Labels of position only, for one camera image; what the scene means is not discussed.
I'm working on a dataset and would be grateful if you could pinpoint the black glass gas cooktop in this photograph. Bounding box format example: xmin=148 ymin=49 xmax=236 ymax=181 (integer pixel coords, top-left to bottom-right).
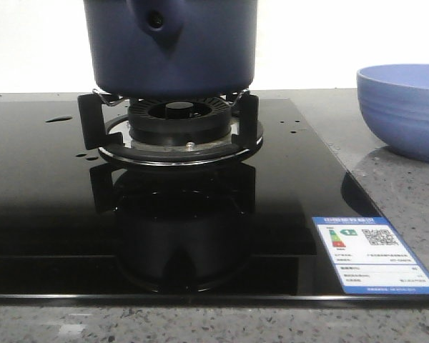
xmin=0 ymin=99 xmax=429 ymax=307

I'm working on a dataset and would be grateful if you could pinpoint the light blue ceramic bowl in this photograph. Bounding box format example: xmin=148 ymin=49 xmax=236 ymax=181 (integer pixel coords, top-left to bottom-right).
xmin=357 ymin=64 xmax=429 ymax=162

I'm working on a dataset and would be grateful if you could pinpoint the dark blue cooking pot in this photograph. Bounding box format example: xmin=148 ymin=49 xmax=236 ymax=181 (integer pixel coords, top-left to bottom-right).
xmin=84 ymin=0 xmax=257 ymax=99

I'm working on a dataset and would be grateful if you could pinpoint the black gas burner head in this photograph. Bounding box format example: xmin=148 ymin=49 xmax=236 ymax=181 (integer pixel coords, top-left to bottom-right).
xmin=128 ymin=97 xmax=232 ymax=146

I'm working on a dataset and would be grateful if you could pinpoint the blue white energy label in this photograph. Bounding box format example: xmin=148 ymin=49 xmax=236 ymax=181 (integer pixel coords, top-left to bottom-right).
xmin=312 ymin=217 xmax=429 ymax=295

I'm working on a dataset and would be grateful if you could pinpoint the black metal pot support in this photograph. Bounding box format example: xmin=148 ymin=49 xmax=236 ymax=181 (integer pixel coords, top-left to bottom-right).
xmin=77 ymin=91 xmax=263 ymax=168

